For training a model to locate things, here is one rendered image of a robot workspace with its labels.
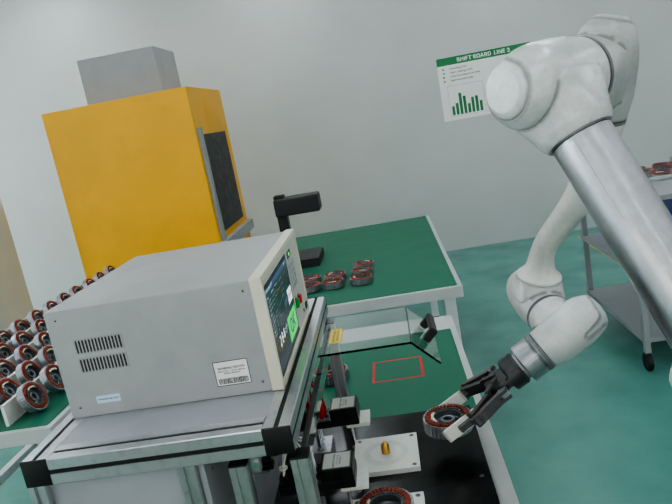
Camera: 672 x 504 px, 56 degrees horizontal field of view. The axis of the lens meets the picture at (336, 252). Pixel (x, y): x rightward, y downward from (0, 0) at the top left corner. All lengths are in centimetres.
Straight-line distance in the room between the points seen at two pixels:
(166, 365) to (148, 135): 379
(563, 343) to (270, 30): 546
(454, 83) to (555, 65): 540
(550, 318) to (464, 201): 513
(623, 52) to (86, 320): 102
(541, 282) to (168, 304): 84
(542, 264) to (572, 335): 19
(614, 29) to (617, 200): 32
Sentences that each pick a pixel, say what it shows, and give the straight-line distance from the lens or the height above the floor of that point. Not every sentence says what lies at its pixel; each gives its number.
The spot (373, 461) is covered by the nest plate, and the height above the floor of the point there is 78.
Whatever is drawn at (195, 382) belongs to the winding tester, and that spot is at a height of 115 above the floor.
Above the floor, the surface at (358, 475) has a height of 88.
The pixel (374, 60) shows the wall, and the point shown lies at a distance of 642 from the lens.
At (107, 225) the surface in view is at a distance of 505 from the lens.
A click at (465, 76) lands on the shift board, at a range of 647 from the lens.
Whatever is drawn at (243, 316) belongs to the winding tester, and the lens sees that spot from 108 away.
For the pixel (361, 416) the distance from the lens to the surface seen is 149.
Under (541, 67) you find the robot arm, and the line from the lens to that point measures 105.
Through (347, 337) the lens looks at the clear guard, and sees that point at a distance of 145.
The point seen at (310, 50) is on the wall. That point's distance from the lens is 646.
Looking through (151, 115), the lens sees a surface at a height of 179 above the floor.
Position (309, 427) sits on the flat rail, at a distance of 114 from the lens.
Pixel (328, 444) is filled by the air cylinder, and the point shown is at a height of 82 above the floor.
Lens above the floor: 155
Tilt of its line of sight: 12 degrees down
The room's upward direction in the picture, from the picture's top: 11 degrees counter-clockwise
